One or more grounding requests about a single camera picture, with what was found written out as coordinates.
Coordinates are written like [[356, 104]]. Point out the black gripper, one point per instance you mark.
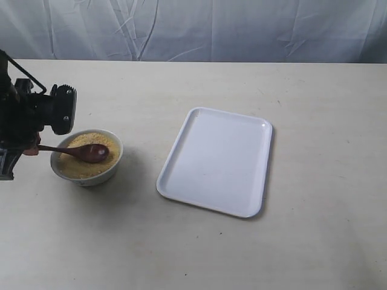
[[19, 132]]

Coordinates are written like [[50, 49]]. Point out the dark red wooden spoon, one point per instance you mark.
[[89, 153]]

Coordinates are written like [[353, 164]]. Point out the yellow grainy food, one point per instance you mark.
[[77, 169]]

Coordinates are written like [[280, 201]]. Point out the white ceramic bowl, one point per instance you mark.
[[96, 180]]

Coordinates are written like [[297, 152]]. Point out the white rectangular plastic tray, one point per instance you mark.
[[219, 161]]

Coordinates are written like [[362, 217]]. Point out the grey wrinkled backdrop cloth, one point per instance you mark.
[[196, 31]]

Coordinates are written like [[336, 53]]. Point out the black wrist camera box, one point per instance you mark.
[[63, 109]]

